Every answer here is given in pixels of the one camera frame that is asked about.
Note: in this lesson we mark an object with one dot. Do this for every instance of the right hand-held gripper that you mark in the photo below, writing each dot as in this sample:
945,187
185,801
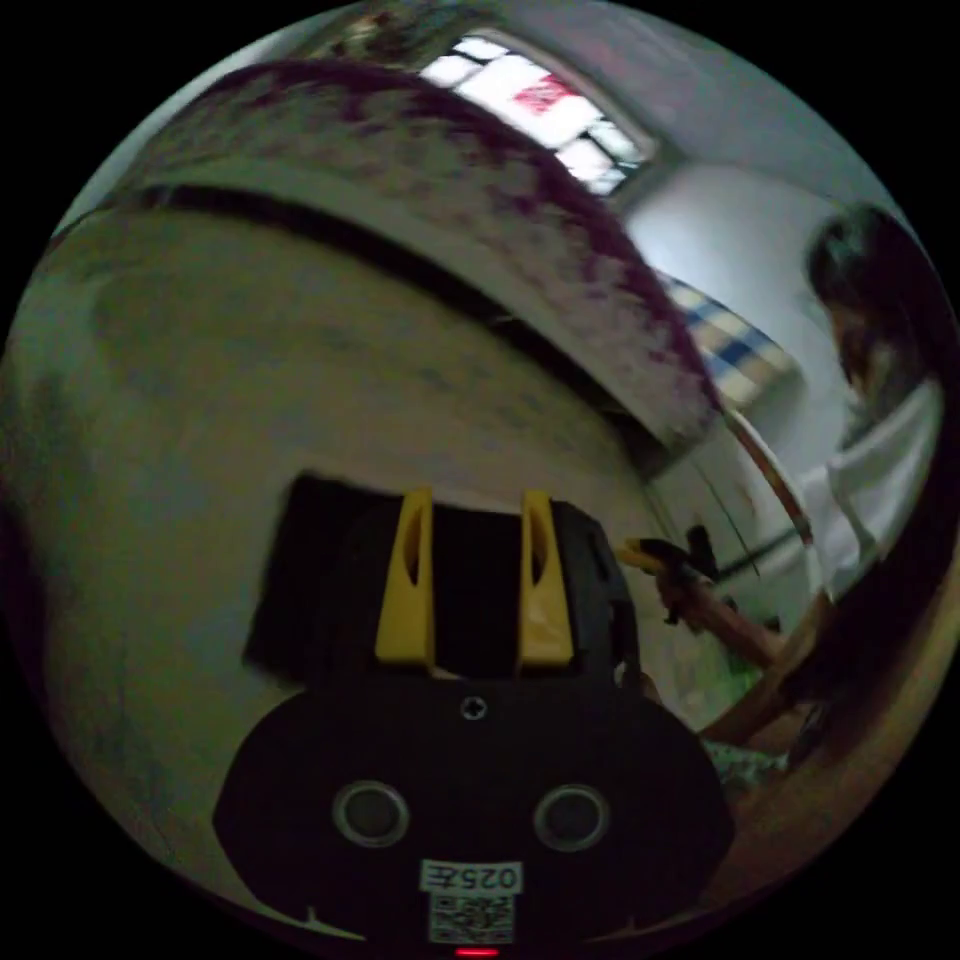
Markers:
675,561

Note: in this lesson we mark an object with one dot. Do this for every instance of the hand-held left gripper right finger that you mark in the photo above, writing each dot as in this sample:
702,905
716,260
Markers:
546,607

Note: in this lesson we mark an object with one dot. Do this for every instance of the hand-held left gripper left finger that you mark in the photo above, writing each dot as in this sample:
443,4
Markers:
405,600

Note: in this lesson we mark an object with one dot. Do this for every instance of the black sock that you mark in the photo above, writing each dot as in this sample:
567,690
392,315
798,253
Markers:
315,570

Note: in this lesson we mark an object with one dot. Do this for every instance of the person's left forearm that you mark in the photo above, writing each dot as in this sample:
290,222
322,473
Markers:
750,720

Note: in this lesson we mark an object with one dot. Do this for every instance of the person's right forearm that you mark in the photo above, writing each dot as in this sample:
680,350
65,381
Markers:
750,637

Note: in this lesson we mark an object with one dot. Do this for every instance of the person's right hand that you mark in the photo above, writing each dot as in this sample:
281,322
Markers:
686,596

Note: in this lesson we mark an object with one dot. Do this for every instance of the blue checked cloth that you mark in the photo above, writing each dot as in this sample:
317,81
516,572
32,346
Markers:
724,337

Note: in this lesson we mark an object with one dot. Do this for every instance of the person's body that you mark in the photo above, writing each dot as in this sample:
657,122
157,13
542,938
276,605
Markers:
877,465

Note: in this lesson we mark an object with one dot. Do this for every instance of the purple printed rolled quilt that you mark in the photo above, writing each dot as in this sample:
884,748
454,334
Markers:
450,157

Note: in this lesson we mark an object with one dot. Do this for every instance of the window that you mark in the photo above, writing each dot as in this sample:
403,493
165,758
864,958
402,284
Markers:
540,105

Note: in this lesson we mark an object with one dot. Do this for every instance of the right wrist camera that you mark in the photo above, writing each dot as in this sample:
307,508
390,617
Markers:
703,547

